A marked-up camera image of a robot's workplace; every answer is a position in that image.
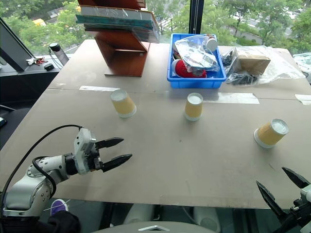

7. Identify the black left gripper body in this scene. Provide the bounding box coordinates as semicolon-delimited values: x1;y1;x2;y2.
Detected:
88;142;104;172

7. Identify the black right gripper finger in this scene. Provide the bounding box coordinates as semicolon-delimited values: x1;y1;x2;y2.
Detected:
256;180;289;220
281;166;311;189

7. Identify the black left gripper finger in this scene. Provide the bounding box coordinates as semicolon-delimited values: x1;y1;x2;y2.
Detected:
95;137;125;150
101;153;133;173

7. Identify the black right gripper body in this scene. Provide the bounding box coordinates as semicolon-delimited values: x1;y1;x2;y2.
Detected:
276;197;311;233

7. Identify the yellow paper cup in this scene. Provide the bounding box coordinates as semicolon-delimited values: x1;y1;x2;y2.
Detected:
110;89;137;119
184;92;204;122
253;118;290;149

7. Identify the purple round object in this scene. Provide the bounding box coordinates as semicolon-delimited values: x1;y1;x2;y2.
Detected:
50;199;69;216

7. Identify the white rounded shape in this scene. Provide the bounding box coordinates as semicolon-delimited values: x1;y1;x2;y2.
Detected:
123;204;154;224

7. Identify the dark rounded shape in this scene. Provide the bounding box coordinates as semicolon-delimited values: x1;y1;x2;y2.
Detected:
47;210;82;233

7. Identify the brown wooden stand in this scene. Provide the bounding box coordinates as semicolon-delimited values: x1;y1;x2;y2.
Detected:
93;30;151;78

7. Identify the red and white plush toy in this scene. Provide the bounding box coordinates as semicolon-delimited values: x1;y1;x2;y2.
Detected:
172;59;207;78

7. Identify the black water bottle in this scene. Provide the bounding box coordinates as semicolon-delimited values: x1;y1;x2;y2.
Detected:
48;42;70;67

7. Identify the blue plastic bin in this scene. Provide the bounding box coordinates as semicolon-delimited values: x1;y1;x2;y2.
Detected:
166;33;227;89

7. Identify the red key bundle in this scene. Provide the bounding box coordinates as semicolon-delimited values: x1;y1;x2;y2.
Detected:
26;56;46;66

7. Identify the bag of black parts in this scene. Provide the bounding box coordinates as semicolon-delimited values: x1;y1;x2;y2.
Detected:
220;47;259;86

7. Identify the large clear plastic bag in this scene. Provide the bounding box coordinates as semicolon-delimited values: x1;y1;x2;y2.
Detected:
225;45;306;86

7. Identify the teal book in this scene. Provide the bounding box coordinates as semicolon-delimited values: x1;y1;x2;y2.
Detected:
75;14;155;31

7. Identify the clear plastic bag with print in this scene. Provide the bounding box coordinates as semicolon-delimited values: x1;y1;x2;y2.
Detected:
173;36;221;72

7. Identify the brown cardboard box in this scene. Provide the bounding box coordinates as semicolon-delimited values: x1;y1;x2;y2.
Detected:
236;55;271;76

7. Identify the grey book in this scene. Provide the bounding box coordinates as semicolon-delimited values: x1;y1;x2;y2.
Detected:
80;5;159;22

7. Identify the dark slanted window beam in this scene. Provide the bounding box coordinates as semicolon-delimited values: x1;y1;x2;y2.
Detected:
0;17;34;72

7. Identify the reddish brown book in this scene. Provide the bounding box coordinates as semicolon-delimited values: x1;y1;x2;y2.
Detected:
77;0;147;10

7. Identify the bottle with white cap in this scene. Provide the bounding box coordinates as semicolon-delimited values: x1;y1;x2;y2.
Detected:
206;34;219;52

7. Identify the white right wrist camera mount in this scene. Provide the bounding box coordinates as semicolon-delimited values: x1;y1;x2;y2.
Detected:
300;184;311;203

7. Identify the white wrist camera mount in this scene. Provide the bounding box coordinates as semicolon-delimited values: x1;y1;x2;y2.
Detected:
73;128;98;175
300;184;311;203

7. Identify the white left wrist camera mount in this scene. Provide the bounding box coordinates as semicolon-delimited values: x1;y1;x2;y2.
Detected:
73;128;98;175

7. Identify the black window post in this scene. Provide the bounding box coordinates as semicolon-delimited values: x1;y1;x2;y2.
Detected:
189;0;206;34

